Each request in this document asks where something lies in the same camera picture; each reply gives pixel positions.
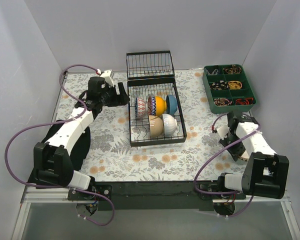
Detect white bowl patterned rim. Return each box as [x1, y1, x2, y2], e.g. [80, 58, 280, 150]
[238, 151, 250, 162]

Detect blue patterned bowl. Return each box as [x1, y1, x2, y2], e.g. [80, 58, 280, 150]
[134, 97, 148, 119]

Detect red patterned bowl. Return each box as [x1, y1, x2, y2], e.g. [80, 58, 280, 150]
[147, 96, 156, 116]

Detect black wire dish rack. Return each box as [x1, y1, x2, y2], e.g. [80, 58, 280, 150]
[126, 50, 187, 147]

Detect yellow bowl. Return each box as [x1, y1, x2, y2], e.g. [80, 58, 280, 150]
[155, 96, 167, 117]

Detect blue ceramic bowl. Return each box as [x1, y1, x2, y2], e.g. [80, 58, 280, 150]
[165, 94, 178, 116]

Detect plain white bowl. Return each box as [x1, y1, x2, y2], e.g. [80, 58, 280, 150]
[162, 113, 178, 137]

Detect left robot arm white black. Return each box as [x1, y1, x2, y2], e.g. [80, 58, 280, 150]
[32, 76, 130, 200]

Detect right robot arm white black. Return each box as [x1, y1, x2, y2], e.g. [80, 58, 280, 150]
[216, 111, 289, 199]

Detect brown floral bands in tray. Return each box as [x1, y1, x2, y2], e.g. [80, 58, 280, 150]
[213, 98, 233, 107]

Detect red bands in tray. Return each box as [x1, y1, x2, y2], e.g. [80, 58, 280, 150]
[235, 97, 254, 105]

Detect black cloth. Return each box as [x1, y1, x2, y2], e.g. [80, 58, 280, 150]
[27, 121, 92, 187]

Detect green compartment organizer tray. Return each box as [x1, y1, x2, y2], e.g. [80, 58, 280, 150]
[202, 64, 257, 114]

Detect black white bands in tray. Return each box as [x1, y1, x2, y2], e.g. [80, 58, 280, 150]
[210, 80, 229, 91]

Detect yellow bands in tray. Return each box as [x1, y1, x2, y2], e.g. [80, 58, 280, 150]
[227, 80, 243, 90]

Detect black front base bar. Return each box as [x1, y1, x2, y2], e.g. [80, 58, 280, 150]
[94, 181, 214, 211]

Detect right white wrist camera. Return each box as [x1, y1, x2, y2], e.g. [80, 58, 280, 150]
[211, 124, 230, 139]

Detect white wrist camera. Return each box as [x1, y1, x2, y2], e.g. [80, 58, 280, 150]
[211, 124, 230, 139]
[96, 69, 115, 87]

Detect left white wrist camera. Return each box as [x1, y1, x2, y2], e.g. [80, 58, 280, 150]
[96, 69, 115, 87]

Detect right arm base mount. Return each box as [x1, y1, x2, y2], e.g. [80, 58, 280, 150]
[197, 182, 247, 219]

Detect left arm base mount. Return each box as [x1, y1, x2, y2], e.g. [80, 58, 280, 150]
[67, 184, 113, 217]

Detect aluminium frame rail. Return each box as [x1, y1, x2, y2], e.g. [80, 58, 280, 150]
[12, 187, 300, 240]

